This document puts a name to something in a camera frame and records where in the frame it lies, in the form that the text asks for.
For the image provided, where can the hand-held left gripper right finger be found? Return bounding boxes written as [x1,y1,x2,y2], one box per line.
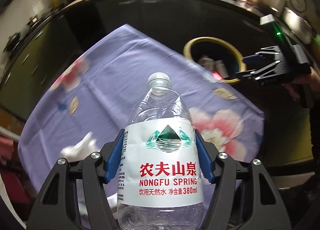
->
[194,129,292,230]

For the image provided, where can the purple floral tablecloth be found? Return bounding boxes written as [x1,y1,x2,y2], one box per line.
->
[17,23,265,230]

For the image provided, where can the red wooden chair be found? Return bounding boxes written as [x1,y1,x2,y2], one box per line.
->
[0,135,33,205]

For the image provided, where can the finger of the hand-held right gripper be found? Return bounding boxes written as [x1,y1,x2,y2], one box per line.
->
[241,52,275,65]
[229,60,283,85]

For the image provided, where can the small white drink bottle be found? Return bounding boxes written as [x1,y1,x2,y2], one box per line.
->
[216,60,227,74]

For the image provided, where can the black bin with yellow rim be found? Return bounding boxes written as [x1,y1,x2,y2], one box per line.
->
[183,36,247,84]

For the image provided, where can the clear plastic water bottle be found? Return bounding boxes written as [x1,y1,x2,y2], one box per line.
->
[117,72,204,230]

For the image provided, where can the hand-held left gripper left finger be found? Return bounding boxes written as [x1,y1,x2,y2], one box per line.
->
[26,128,125,230]

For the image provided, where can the person's right hand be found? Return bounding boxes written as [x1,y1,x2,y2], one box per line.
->
[282,66,320,101]

